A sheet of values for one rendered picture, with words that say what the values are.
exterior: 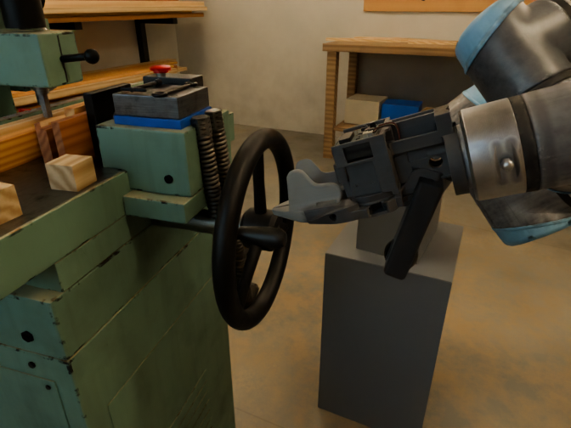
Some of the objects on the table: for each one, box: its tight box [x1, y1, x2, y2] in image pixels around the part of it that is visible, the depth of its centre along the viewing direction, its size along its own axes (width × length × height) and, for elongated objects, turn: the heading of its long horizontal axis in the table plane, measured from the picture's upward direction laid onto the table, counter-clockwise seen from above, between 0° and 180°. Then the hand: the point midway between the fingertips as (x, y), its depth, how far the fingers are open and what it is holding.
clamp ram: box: [82, 83, 131, 156], centre depth 63 cm, size 9×8×9 cm
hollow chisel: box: [38, 94, 53, 118], centre depth 64 cm, size 1×1×5 cm
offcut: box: [45, 154, 97, 192], centre depth 53 cm, size 4×4×3 cm
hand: (285, 214), depth 50 cm, fingers closed
